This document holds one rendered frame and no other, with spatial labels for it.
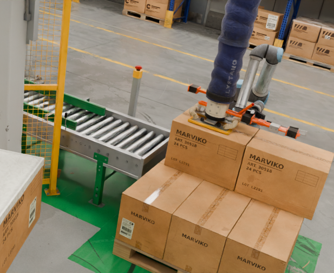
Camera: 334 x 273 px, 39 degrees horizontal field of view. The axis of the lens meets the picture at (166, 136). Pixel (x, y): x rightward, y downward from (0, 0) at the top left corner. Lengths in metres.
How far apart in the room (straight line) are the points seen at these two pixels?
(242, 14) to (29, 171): 1.79
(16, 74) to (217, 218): 1.66
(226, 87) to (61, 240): 1.70
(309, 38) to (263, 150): 7.34
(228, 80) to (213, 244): 1.19
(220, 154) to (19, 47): 1.62
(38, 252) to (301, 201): 1.95
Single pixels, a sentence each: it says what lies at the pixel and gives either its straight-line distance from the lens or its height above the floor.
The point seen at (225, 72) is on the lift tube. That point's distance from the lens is 3.48.
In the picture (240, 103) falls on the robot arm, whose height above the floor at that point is 1.07.
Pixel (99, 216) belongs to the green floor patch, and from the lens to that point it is 4.02.
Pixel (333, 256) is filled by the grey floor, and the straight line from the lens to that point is 4.34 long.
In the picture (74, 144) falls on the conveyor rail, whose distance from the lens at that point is 4.02.
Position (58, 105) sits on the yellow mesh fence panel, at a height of 0.84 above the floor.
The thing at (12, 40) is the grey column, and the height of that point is 1.48.
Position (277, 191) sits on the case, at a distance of 3.55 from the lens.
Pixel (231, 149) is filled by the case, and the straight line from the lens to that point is 3.51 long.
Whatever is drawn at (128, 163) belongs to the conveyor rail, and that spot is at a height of 0.51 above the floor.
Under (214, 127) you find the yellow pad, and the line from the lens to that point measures 3.58.
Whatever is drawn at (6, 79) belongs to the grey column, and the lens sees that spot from 3.22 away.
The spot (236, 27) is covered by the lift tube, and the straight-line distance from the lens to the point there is 3.39.
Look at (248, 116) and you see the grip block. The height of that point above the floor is 1.09.
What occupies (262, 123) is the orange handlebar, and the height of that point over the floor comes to 1.08.
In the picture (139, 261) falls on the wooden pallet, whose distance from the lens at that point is 3.59.
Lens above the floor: 2.32
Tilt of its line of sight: 25 degrees down
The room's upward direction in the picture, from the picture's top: 11 degrees clockwise
